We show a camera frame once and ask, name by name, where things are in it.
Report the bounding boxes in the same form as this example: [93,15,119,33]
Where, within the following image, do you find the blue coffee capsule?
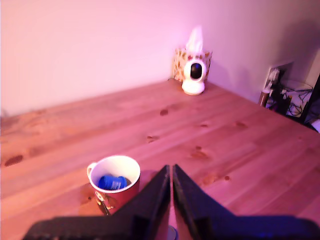
[97,174,128,192]

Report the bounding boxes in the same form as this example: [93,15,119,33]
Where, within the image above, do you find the red coffee mug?
[86,154,142,216]

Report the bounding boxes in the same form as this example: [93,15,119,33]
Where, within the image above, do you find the leaf print tissue box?
[172,47,214,84]

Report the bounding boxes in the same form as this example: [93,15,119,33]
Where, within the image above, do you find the round glass side table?
[279,79,315,118]

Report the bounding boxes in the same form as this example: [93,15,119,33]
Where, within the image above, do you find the white tissue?
[185,24,204,54]

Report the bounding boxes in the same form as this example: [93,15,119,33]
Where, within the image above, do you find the small white round camera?
[181,59,209,97]

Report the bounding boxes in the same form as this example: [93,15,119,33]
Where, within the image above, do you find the black metal stand frame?
[298,72,320,129]

